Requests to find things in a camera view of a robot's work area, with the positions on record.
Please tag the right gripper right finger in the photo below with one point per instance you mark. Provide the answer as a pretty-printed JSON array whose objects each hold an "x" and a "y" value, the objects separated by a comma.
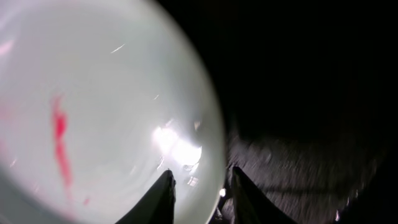
[{"x": 251, "y": 206}]

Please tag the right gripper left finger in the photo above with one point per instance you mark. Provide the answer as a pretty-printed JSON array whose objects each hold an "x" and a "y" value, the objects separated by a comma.
[{"x": 157, "y": 205}]

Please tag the light blue plate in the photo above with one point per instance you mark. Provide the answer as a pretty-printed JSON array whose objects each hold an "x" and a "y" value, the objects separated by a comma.
[{"x": 98, "y": 99}]

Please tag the black round tray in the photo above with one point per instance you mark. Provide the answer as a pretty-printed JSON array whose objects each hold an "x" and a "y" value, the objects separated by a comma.
[{"x": 309, "y": 96}]

